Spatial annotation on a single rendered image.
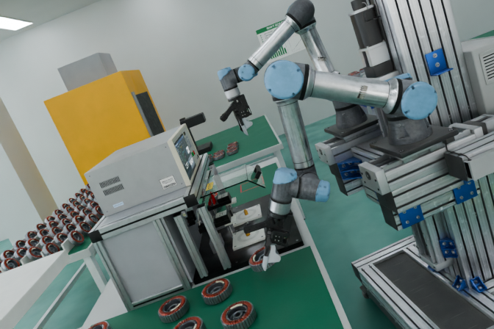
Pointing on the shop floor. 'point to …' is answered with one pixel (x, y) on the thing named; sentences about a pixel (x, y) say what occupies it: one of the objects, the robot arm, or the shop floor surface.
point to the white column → (20, 183)
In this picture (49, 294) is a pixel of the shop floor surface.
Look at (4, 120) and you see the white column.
